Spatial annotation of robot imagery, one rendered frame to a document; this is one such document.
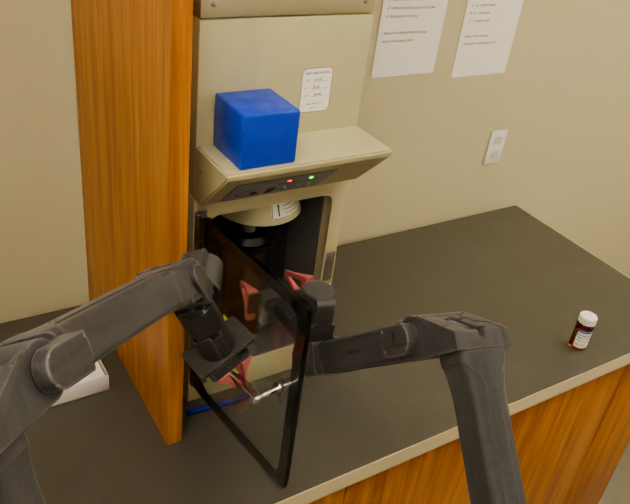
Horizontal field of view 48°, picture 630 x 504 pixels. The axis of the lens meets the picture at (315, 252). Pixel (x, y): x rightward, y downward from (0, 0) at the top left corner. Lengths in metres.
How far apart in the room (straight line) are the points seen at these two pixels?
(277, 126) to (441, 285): 0.98
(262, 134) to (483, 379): 0.50
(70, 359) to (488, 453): 0.46
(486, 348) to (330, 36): 0.62
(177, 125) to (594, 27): 1.67
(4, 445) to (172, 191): 0.58
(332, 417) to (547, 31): 1.34
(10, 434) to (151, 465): 0.81
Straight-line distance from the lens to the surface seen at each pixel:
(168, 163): 1.08
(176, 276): 0.93
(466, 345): 0.83
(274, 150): 1.12
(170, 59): 1.02
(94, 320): 0.76
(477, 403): 0.84
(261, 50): 1.18
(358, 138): 1.28
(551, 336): 1.90
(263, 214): 1.34
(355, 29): 1.26
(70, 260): 1.74
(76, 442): 1.45
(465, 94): 2.14
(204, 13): 1.12
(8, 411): 0.61
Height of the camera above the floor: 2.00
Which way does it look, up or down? 32 degrees down
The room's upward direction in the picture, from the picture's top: 8 degrees clockwise
